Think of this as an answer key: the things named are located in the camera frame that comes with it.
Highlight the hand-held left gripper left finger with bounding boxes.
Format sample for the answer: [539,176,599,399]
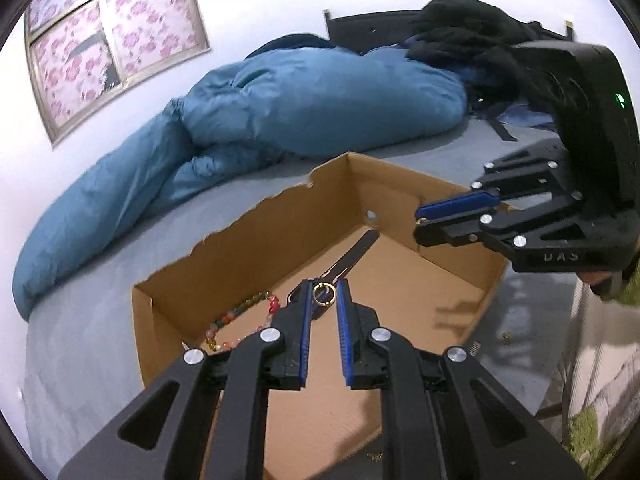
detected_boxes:
[57,279,313,480]

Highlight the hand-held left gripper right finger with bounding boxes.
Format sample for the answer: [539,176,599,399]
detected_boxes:
[336,279,586,480]

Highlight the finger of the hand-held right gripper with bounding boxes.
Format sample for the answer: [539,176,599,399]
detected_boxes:
[414,192,626,273]
[416,142,572,221]

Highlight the multicolour bead bracelet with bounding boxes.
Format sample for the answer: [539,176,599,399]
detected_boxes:
[202,291,282,356]

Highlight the brown cardboard box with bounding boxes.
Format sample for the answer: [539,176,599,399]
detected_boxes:
[131,151,516,480]

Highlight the person's right hand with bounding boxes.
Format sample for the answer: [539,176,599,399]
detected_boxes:
[582,270,626,297]

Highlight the black clothing pile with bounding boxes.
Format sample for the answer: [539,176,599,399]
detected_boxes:
[405,0,566,126]

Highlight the blue duvet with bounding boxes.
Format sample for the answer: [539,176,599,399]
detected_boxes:
[12,35,468,321]

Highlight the black headboard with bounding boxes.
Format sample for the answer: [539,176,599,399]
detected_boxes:
[322,7,576,56]

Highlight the grey plush blanket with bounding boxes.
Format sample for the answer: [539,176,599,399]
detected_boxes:
[20,110,586,480]

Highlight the floral film window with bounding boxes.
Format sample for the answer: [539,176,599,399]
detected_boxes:
[24,0,211,148]

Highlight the black webbing strap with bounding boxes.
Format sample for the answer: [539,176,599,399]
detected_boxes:
[470,95,519,142]

